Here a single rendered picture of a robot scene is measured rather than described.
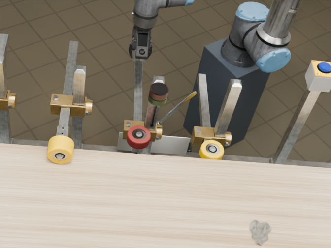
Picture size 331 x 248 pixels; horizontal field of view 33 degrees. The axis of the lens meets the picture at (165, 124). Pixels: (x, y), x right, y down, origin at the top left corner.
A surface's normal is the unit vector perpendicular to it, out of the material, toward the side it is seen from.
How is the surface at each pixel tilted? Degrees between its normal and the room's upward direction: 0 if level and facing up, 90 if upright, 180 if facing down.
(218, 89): 90
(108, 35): 0
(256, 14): 5
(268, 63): 95
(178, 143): 90
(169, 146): 90
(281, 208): 0
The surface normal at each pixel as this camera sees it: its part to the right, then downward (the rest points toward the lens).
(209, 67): -0.79, 0.37
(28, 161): 0.15, -0.65
